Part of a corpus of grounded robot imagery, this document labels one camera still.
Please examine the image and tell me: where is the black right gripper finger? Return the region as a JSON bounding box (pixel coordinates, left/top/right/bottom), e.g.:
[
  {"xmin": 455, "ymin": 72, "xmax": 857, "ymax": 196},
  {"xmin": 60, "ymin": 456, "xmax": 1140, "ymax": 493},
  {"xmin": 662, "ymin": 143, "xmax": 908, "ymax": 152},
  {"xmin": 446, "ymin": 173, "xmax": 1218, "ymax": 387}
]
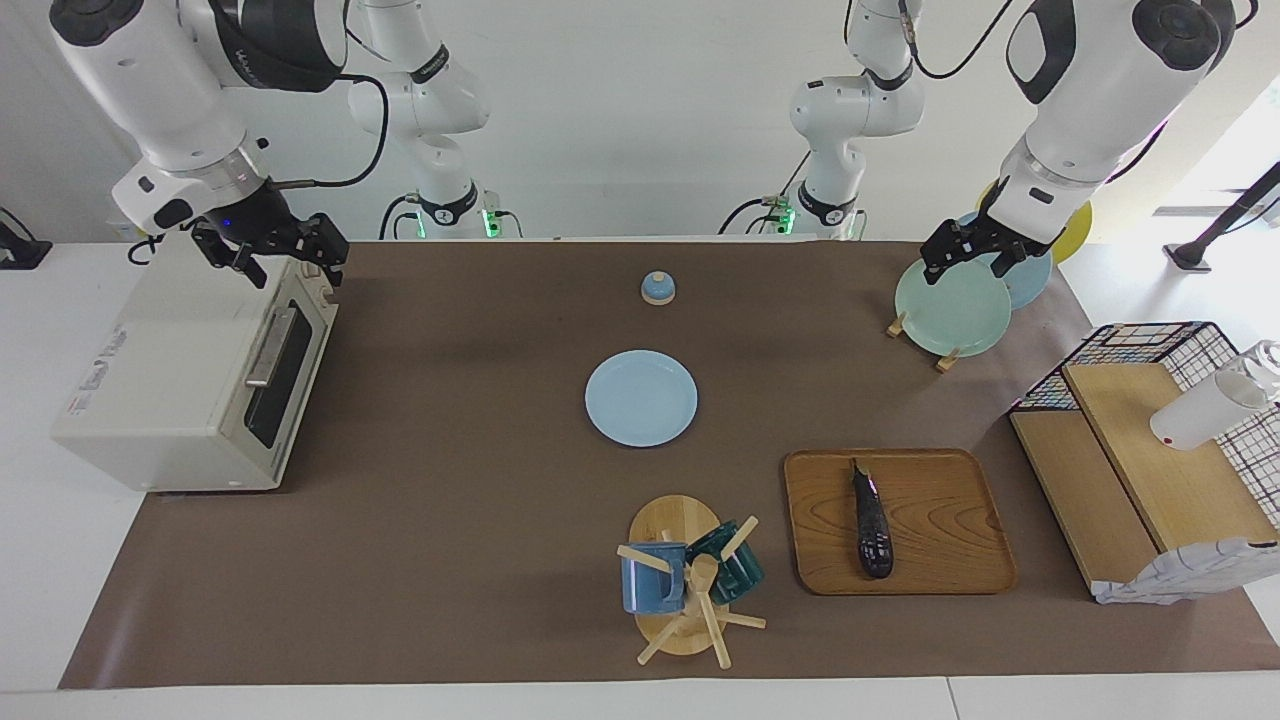
[
  {"xmin": 192, "ymin": 228, "xmax": 269, "ymax": 291},
  {"xmin": 295, "ymin": 213, "xmax": 349, "ymax": 289}
]

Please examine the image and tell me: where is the cream toaster oven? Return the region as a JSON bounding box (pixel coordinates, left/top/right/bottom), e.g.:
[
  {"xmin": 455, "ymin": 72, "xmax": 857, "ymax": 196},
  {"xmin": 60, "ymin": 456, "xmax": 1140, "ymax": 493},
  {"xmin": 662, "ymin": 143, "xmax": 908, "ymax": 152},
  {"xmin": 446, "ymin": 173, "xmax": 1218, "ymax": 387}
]
[{"xmin": 52, "ymin": 240, "xmax": 339, "ymax": 493}]

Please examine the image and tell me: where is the dark purple eggplant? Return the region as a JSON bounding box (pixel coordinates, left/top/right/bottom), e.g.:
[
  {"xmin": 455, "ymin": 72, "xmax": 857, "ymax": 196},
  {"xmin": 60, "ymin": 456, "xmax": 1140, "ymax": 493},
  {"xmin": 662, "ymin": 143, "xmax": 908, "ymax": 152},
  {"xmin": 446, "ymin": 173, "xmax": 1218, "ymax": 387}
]
[{"xmin": 850, "ymin": 458, "xmax": 895, "ymax": 580}]

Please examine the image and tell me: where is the light blue racked plate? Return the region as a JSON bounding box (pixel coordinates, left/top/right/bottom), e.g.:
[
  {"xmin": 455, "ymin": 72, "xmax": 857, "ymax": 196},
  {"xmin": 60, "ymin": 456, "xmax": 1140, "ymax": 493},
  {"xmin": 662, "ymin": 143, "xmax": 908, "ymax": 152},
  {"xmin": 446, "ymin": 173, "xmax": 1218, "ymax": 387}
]
[{"xmin": 955, "ymin": 210, "xmax": 1054, "ymax": 311}]

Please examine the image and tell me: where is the mint green plate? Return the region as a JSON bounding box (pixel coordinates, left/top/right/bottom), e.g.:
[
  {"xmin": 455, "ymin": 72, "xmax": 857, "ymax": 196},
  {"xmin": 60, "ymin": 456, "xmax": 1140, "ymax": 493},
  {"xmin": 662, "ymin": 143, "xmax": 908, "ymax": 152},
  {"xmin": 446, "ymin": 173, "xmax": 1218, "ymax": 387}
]
[{"xmin": 894, "ymin": 252, "xmax": 1013, "ymax": 358}]

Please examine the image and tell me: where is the yellow plate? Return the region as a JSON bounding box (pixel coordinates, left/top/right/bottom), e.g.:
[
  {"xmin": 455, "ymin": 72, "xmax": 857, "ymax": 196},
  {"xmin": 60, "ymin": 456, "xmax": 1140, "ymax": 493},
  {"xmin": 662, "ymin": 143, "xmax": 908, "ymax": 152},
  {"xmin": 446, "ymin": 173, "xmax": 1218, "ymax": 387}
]
[{"xmin": 975, "ymin": 180, "xmax": 1094, "ymax": 266}]

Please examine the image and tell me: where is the wooden plate rack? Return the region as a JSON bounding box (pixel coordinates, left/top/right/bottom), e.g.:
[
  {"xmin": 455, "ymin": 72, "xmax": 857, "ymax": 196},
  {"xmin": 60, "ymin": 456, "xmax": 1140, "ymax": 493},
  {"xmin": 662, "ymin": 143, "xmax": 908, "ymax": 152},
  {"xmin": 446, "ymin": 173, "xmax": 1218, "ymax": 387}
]
[{"xmin": 886, "ymin": 312, "xmax": 963, "ymax": 374}]

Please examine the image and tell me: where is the black angled stand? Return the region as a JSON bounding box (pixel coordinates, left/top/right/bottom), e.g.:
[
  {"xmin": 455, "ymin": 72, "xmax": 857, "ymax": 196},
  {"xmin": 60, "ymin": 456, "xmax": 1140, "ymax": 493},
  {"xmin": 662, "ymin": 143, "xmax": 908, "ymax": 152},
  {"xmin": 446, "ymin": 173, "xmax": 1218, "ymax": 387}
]
[{"xmin": 1165, "ymin": 160, "xmax": 1280, "ymax": 273}]

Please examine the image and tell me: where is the black clamp base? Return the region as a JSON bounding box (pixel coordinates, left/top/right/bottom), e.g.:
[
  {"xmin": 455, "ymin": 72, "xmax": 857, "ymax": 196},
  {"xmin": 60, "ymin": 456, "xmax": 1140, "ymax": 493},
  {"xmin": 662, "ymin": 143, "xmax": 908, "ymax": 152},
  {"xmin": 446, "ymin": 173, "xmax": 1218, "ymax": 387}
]
[{"xmin": 0, "ymin": 207, "xmax": 53, "ymax": 270}]

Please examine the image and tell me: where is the white cup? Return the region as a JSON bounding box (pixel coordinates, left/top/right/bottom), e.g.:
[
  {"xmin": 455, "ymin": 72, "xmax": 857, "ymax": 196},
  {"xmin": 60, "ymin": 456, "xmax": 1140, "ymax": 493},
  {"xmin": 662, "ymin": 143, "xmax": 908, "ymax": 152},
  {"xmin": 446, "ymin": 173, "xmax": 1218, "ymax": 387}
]
[{"xmin": 1150, "ymin": 340, "xmax": 1280, "ymax": 451}]

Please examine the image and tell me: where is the brown table mat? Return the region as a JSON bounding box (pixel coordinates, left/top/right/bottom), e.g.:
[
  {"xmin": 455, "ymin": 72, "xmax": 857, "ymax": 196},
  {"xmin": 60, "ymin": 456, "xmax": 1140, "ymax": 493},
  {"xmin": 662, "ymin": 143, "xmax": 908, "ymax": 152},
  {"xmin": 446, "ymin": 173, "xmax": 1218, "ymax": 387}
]
[{"xmin": 58, "ymin": 240, "xmax": 1280, "ymax": 691}]

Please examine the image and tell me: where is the stepped wooden shelf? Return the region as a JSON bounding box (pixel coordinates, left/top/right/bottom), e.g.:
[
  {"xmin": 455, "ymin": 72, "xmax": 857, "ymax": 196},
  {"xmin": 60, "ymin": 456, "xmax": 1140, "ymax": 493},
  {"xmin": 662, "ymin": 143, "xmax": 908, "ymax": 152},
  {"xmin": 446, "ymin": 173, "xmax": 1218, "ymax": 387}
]
[{"xmin": 1010, "ymin": 362, "xmax": 1280, "ymax": 591}]

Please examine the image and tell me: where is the rectangular wooden tray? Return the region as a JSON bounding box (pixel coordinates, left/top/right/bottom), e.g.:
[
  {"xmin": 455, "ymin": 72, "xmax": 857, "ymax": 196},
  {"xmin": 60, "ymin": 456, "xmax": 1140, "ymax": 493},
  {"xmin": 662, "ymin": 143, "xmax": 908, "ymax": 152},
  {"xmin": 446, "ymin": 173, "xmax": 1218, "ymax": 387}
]
[{"xmin": 783, "ymin": 448, "xmax": 1020, "ymax": 597}]

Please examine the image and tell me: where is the light blue flat plate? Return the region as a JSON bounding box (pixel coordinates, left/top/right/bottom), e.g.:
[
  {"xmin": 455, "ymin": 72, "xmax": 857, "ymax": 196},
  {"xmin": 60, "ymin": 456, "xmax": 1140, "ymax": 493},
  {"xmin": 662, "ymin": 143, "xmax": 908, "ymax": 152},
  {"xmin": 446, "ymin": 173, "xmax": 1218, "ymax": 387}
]
[{"xmin": 585, "ymin": 349, "xmax": 699, "ymax": 448}]

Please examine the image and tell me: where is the marble patterned liner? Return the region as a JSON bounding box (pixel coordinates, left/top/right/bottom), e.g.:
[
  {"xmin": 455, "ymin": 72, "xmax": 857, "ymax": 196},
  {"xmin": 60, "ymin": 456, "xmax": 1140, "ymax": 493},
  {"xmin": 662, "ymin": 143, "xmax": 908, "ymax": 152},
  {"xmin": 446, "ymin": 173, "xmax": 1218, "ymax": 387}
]
[{"xmin": 1093, "ymin": 538, "xmax": 1280, "ymax": 606}]

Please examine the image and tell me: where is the wooden mug tree stand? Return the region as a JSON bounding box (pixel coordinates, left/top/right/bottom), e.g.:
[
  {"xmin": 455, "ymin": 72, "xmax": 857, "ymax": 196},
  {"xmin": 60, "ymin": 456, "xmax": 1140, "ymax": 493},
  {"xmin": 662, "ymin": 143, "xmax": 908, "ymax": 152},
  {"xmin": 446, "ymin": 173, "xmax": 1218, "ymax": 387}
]
[{"xmin": 616, "ymin": 495, "xmax": 768, "ymax": 669}]

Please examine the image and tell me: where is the dark green mug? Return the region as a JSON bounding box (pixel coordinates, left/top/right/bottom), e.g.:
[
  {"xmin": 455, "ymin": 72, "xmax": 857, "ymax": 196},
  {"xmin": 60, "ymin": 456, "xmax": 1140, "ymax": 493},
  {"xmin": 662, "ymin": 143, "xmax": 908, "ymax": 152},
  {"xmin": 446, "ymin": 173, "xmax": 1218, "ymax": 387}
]
[{"xmin": 686, "ymin": 520, "xmax": 766, "ymax": 605}]

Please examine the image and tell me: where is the blue mug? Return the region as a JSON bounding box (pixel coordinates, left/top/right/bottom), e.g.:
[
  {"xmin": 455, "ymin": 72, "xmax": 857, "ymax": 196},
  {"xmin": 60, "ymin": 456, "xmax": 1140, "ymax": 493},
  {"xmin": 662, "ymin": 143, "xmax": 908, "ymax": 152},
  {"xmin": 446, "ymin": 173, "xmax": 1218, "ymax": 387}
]
[{"xmin": 621, "ymin": 541, "xmax": 688, "ymax": 615}]

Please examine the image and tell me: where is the black base cable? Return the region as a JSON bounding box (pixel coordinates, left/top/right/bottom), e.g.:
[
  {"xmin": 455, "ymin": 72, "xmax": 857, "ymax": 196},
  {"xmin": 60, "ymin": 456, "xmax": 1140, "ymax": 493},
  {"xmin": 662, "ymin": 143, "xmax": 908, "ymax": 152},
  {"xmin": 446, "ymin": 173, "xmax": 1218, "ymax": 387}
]
[
  {"xmin": 378, "ymin": 193, "xmax": 426, "ymax": 241},
  {"xmin": 720, "ymin": 193, "xmax": 801, "ymax": 237}
]

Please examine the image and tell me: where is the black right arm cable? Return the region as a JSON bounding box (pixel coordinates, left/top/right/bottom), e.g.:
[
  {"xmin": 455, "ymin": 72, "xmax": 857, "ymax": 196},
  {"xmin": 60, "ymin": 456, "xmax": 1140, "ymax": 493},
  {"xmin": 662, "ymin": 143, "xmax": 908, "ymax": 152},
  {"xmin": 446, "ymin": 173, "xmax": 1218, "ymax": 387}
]
[{"xmin": 265, "ymin": 75, "xmax": 389, "ymax": 191}]

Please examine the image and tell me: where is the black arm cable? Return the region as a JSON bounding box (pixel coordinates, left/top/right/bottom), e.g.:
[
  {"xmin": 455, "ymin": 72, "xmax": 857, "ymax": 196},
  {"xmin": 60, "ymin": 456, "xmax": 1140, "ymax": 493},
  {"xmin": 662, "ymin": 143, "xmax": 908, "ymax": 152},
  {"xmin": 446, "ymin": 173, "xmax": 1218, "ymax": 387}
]
[
  {"xmin": 265, "ymin": 75, "xmax": 389, "ymax": 191},
  {"xmin": 898, "ymin": 0, "xmax": 1021, "ymax": 81}
]

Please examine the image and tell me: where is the black wire basket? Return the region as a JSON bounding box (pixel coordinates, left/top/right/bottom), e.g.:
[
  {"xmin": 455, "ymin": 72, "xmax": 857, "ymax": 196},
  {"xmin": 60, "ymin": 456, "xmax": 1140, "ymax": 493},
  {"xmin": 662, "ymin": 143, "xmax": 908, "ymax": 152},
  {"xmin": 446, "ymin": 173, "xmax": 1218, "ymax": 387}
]
[{"xmin": 1008, "ymin": 322, "xmax": 1280, "ymax": 531}]

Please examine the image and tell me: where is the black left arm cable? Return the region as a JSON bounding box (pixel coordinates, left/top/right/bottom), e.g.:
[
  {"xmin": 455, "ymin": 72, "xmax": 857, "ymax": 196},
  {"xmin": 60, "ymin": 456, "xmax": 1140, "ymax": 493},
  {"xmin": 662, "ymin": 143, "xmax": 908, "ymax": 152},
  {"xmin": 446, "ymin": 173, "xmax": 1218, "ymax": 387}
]
[{"xmin": 898, "ymin": 0, "xmax": 1021, "ymax": 81}]

